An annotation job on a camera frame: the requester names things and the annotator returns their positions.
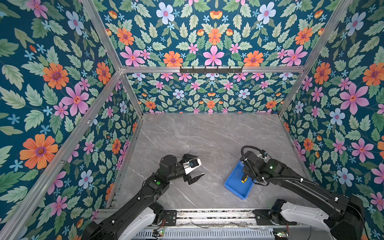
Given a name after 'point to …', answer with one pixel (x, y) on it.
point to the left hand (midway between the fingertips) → (201, 162)
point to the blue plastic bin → (234, 183)
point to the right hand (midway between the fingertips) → (243, 169)
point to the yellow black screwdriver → (244, 178)
